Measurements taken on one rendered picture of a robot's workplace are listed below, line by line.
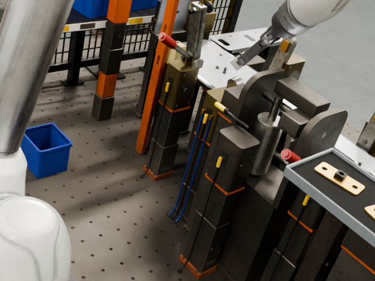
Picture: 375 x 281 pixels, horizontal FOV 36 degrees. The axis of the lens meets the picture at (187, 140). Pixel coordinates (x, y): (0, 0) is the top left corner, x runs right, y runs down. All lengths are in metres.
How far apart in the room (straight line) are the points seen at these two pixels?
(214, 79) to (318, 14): 0.39
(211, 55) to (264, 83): 0.49
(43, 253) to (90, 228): 0.50
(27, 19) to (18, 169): 0.28
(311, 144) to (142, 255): 0.50
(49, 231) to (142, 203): 0.62
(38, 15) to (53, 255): 0.39
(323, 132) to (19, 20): 0.60
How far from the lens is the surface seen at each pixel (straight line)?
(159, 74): 1.56
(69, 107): 1.86
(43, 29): 0.98
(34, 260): 0.94
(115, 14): 1.65
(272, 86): 1.24
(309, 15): 1.30
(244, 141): 1.16
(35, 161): 1.54
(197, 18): 1.41
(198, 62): 1.46
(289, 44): 1.65
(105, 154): 1.68
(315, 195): 0.95
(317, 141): 1.15
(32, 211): 0.97
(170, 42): 1.38
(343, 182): 1.00
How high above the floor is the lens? 1.68
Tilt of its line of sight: 33 degrees down
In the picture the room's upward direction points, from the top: 15 degrees clockwise
